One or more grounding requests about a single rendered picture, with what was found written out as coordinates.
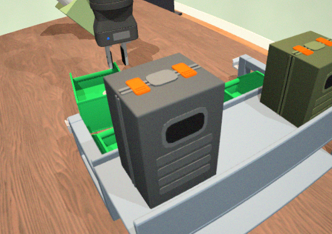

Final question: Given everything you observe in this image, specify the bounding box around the dark grey case with orange latches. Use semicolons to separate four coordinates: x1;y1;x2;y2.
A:
103;53;226;209

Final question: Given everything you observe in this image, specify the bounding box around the olive green tool case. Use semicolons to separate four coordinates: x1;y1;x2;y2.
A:
260;31;332;128

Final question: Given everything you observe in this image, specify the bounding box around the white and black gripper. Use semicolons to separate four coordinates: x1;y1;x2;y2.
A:
89;0;138;69

